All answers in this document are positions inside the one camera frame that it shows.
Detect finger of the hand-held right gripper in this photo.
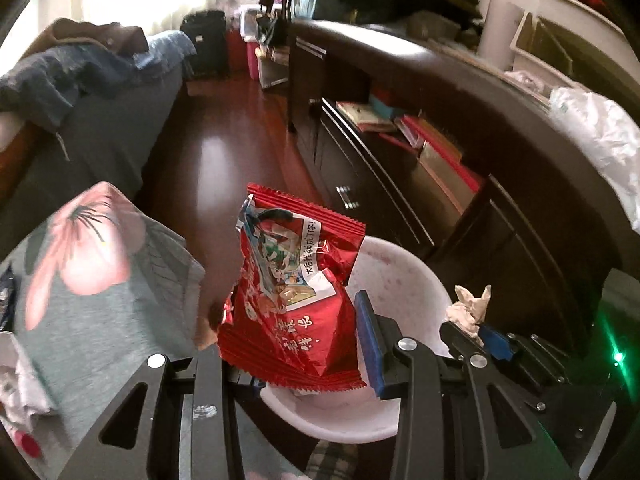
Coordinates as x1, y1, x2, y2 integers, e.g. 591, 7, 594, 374
479, 325, 568, 388
439, 321, 476, 360

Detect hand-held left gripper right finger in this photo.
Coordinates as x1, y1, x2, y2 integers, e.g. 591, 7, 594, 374
354, 290, 576, 480

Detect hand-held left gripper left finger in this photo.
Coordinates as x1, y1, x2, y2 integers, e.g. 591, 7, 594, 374
60, 346, 267, 480

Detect white plastic bin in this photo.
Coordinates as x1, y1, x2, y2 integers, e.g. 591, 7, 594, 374
260, 235, 453, 445

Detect red snack packet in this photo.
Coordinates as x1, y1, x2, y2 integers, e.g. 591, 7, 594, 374
218, 183, 368, 392

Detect plaid cloth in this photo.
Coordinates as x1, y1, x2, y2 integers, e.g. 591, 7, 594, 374
305, 441, 359, 480

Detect books on cabinet shelf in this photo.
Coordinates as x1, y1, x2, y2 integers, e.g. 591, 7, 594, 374
395, 115, 487, 207

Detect dark wooden cabinet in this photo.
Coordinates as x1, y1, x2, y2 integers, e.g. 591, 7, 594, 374
287, 20, 640, 361

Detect stack of books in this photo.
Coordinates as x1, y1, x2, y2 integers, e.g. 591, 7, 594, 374
336, 100, 399, 134

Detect white plastic bag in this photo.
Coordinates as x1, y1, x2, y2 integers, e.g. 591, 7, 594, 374
549, 85, 640, 236

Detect small teal box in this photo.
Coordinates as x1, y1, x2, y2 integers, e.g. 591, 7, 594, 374
370, 91, 407, 121

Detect dark grey bed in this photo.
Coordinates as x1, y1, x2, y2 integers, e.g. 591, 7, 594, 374
0, 30, 198, 261

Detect pink storage box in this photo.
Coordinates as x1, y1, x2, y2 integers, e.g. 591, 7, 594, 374
245, 40, 262, 82

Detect cluttered stool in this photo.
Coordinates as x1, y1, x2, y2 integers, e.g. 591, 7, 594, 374
256, 14, 292, 89

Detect white shelf unit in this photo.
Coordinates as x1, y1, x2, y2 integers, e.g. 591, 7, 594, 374
510, 0, 632, 86

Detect red container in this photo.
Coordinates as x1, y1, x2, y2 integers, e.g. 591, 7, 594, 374
225, 27, 249, 74

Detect clear lidded box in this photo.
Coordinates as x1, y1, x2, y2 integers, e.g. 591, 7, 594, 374
239, 5, 266, 41

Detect black suitcase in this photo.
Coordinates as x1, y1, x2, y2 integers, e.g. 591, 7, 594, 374
180, 10, 229, 80

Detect blue blanket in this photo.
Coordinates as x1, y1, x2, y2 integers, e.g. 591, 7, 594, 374
0, 30, 198, 127

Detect brown coat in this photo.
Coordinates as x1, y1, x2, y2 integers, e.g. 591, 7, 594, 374
22, 17, 151, 57

